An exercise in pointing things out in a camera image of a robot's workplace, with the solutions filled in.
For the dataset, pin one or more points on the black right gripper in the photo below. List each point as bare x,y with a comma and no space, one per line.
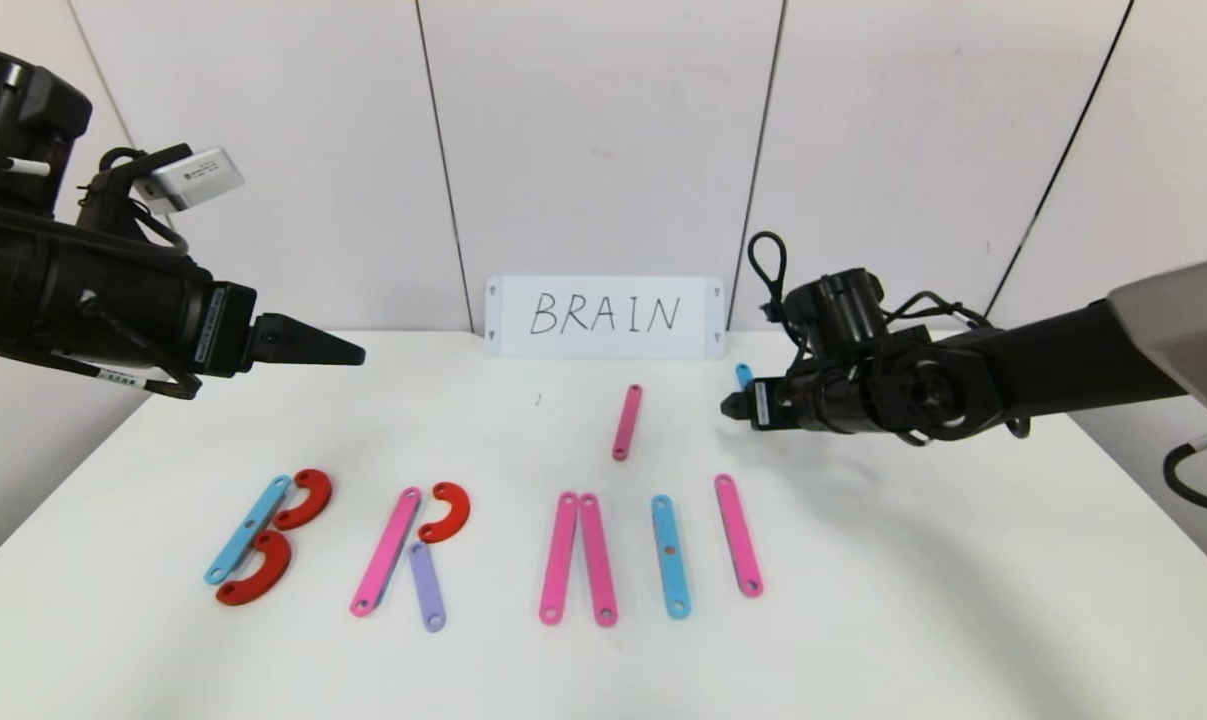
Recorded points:
762,404

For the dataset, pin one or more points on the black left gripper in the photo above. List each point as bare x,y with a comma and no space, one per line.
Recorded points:
227,326

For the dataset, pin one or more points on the cyan short bar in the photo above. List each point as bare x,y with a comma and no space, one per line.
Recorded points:
743,375

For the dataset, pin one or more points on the pink long bar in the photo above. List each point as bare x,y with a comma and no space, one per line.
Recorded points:
388,552
559,557
627,422
597,560

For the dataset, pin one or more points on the pink short bar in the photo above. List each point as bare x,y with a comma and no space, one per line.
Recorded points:
738,535

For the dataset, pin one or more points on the small red arc piece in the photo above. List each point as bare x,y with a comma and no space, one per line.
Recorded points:
458,510

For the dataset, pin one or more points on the purple short bar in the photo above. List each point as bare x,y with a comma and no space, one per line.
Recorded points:
427,590

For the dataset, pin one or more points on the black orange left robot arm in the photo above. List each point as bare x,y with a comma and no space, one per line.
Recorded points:
13,285

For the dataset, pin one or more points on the white BRAIN sign board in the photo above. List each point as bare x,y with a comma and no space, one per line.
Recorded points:
603,288

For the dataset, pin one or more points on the large red arc piece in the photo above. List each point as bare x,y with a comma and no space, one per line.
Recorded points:
268,570
318,492

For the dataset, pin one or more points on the cyan long flat bar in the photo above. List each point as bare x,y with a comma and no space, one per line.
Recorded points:
248,530
670,570

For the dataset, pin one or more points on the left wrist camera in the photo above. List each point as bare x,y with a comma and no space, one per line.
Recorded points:
193,178

